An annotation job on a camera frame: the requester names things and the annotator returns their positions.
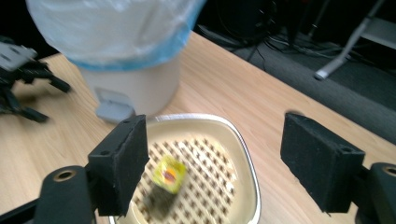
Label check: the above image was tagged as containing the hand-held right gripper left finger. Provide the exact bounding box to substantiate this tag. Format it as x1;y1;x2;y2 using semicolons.
87;114;150;217

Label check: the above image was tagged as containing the beige pedal trash bin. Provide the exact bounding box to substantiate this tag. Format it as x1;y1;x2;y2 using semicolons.
78;55;182;124

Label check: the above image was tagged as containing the black equipment box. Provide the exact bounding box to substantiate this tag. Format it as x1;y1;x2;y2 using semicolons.
214;0;278;40

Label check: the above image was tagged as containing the bundle of black cables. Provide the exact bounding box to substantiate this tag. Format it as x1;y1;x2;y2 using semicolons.
197;23;347;63

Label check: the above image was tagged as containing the grey metal stand leg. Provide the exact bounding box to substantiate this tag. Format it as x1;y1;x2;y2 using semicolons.
313;0;388;81

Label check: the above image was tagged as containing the yellow snack packet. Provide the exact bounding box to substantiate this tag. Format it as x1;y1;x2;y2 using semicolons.
151;155;188;195

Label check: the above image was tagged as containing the white blue-edged plastic bin bag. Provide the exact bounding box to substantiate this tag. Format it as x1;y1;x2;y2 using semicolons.
25;0;207;72

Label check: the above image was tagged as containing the grey metal shelf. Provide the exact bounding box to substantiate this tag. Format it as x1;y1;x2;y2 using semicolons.
361;16;396;49

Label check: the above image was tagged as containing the cream perforated strainer basket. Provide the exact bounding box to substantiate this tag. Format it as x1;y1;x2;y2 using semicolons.
108;113;262;224

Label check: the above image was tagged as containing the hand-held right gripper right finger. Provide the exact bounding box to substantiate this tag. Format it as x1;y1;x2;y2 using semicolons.
280;112;366;214

